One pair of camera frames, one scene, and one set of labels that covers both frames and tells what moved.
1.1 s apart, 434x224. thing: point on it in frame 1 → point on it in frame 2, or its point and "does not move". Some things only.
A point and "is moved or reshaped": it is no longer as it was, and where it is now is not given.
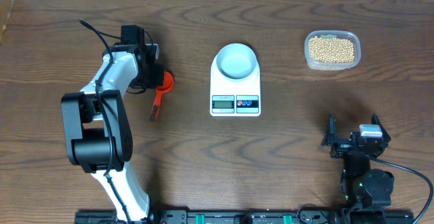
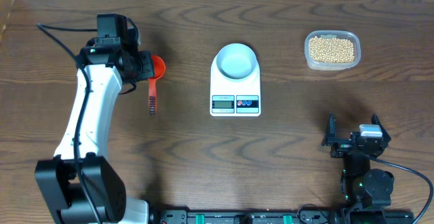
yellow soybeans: [331, 50] does not move
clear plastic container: [331, 50] does not move
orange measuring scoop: [167, 83] is moved or reshaped
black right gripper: [342, 146] does not move
